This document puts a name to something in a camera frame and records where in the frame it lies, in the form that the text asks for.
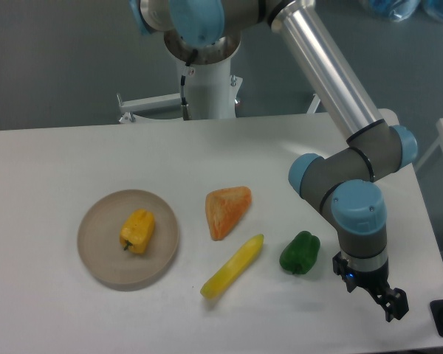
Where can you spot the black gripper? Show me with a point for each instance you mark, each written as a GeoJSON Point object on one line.
{"type": "Point", "coordinates": [393, 301]}

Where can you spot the yellow bell pepper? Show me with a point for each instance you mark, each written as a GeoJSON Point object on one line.
{"type": "Point", "coordinates": [137, 231]}

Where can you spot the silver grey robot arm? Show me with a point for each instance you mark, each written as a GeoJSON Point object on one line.
{"type": "Point", "coordinates": [341, 188]}

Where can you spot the green bell pepper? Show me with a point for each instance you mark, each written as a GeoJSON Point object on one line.
{"type": "Point", "coordinates": [300, 254]}

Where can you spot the beige round plate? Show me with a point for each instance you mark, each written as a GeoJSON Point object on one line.
{"type": "Point", "coordinates": [105, 257]}

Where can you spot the yellow corn cob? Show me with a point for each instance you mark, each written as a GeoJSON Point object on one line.
{"type": "Point", "coordinates": [233, 268]}

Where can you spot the orange bread wedge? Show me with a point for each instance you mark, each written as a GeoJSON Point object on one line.
{"type": "Point", "coordinates": [224, 208]}

